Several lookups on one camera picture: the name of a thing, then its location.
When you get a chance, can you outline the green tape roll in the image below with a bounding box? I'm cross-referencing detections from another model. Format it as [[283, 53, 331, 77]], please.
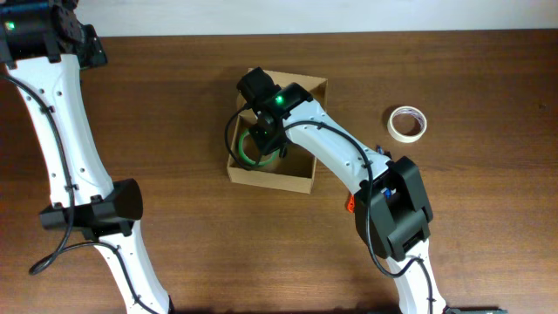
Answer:
[[237, 129, 279, 167]]

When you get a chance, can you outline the cardboard box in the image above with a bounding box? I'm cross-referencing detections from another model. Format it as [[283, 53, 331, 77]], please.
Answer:
[[227, 70, 328, 194]]

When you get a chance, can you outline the orange utility knife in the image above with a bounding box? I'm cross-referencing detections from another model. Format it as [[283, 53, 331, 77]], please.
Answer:
[[346, 195, 355, 213]]

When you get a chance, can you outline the beige masking tape roll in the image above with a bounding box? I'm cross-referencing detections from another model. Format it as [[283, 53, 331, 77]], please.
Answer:
[[386, 106, 428, 144]]

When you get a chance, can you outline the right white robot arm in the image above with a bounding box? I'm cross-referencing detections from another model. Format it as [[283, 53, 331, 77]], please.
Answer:
[[236, 67, 448, 313]]

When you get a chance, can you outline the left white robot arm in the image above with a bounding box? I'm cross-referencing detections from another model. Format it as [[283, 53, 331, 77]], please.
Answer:
[[1, 0, 174, 313]]

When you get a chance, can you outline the blue pen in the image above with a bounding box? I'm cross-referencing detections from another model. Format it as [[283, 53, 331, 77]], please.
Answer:
[[377, 145, 391, 199]]

